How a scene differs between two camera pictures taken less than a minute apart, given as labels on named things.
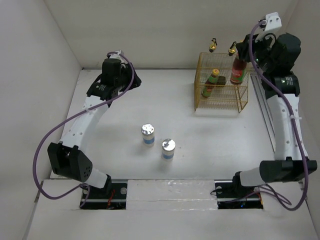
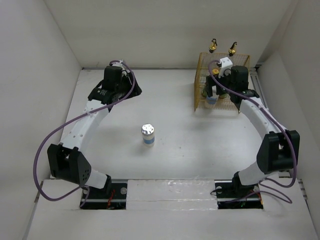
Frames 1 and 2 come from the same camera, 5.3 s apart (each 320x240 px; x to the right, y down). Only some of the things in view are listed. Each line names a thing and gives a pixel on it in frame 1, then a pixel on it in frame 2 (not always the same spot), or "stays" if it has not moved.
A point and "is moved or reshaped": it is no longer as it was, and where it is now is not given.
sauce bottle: x=239 y=69 is moved or reshaped
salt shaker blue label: x=168 y=148 -> x=211 y=100
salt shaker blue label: x=148 y=132 stays
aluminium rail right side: x=262 y=97 stays
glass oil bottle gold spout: x=232 y=49 stays
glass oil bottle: x=213 y=46 stays
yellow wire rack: x=214 y=91 stays
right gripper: x=243 y=48 -> x=211 y=83
